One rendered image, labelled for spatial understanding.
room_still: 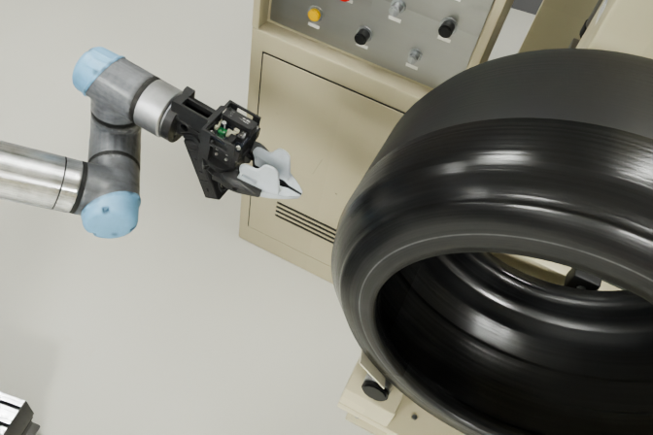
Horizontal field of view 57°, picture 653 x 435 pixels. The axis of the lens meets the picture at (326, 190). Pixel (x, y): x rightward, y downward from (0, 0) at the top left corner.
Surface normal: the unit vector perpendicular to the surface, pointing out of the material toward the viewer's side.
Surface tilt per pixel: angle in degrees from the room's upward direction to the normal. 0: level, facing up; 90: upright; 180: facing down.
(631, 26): 90
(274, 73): 90
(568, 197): 45
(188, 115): 90
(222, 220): 0
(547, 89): 25
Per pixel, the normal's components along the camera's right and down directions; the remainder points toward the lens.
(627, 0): -0.43, 0.65
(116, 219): 0.18, 0.77
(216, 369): 0.15, -0.64
